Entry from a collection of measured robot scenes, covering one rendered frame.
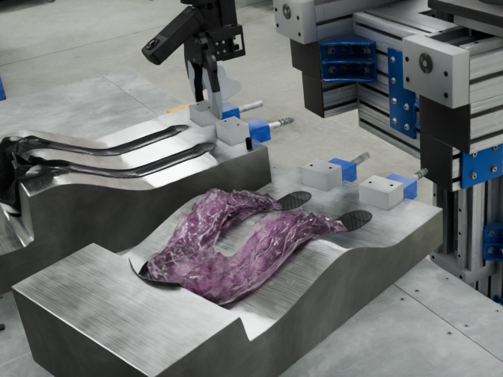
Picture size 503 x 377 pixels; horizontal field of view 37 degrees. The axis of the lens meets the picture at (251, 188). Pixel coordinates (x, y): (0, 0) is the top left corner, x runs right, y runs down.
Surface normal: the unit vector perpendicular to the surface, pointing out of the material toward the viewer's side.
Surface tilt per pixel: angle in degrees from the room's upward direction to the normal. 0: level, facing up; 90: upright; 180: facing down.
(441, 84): 90
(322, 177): 90
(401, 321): 0
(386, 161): 0
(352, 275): 90
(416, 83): 90
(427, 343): 0
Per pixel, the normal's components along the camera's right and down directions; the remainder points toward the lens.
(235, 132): 0.47, 0.35
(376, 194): -0.69, 0.39
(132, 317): -0.11, -0.89
